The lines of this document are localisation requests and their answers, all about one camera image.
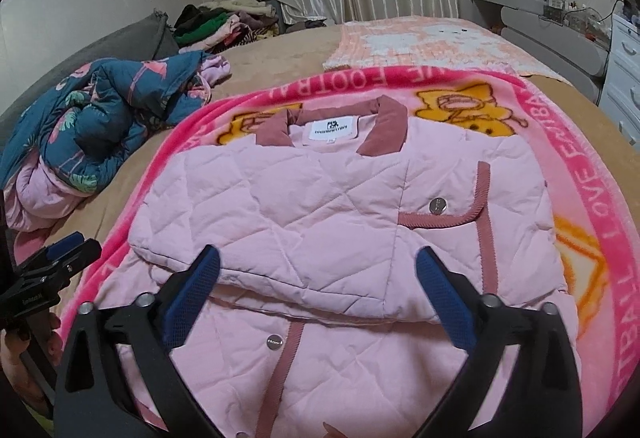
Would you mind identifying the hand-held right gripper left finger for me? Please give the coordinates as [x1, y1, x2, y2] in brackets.
[52, 244, 223, 438]

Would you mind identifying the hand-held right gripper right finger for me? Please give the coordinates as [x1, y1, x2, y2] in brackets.
[414, 248, 586, 438]

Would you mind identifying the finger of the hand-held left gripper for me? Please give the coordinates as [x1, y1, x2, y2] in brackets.
[22, 239, 103, 291]
[17, 232, 85, 271]

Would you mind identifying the pink quilted jacket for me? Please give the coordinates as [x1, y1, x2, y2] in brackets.
[115, 93, 583, 438]

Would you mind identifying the pile of folded clothes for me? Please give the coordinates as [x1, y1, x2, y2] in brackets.
[172, 0, 288, 54]

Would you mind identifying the person's left hand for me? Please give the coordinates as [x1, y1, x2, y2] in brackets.
[0, 312, 64, 401]

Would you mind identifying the blue flamingo print duvet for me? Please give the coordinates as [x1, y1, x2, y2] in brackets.
[0, 51, 233, 231]

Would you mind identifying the pink printed fleece blanket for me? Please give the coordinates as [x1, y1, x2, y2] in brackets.
[62, 66, 640, 424]

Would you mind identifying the grey quilted headboard cushion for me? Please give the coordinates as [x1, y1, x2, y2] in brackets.
[0, 11, 168, 134]

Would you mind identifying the light pink checkered blanket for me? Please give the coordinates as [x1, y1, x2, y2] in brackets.
[322, 18, 573, 86]

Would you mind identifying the grey curved shelf unit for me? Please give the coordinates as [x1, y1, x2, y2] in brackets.
[467, 0, 611, 104]

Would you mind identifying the white drawer cabinet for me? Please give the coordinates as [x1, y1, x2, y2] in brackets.
[597, 13, 640, 144]

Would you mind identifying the clutter of small electronics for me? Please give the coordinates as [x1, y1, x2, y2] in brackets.
[472, 0, 613, 42]

